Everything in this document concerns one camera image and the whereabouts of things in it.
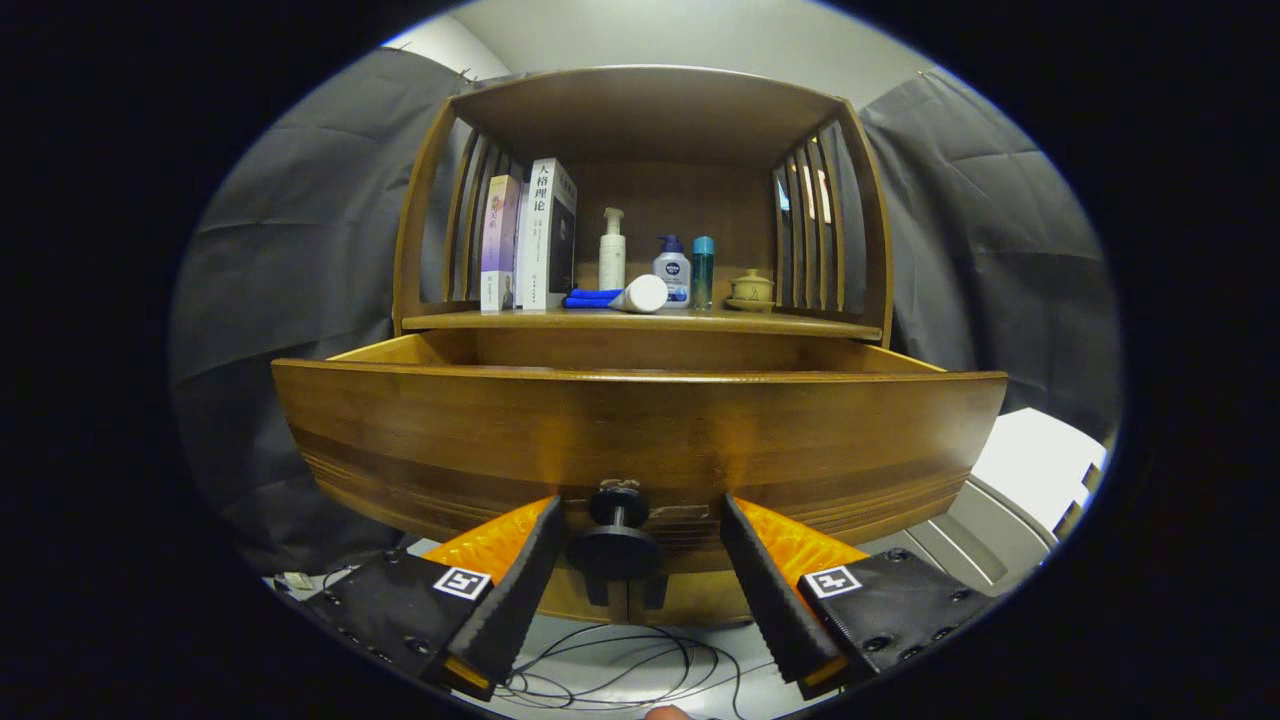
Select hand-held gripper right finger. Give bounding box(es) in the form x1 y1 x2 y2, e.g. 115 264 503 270
720 493 1001 701

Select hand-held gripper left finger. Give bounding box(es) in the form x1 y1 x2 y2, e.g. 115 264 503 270
300 495 566 701

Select black drawer knob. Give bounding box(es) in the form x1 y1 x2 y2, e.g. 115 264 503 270
567 483 661 581

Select wooden drawer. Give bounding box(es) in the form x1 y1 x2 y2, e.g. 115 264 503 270
270 330 1009 576

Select white and green tube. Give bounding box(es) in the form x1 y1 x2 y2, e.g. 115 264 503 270
608 274 669 314

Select wooden cabinet door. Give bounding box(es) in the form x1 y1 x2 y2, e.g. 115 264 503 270
630 572 761 626
540 570 631 623

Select wooden countertop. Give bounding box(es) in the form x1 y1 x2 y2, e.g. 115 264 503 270
400 305 884 343

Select wooden cabinet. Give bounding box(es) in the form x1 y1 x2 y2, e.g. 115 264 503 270
392 65 894 626

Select beige lidded teacup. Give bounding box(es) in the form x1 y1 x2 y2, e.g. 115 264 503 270
725 268 776 313

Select white bottle with blue cap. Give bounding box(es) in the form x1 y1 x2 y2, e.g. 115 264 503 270
652 234 693 309

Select white pump bottle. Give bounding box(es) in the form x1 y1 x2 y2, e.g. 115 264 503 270
599 207 627 291

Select purple book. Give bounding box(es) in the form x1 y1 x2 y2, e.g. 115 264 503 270
480 175 523 312

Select white book with portrait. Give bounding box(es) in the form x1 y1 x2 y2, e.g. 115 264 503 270
515 157 578 310

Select black backdrop cloth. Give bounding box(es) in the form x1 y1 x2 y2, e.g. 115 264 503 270
168 45 1123 576

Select black cables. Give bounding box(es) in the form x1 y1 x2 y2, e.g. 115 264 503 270
495 622 746 716

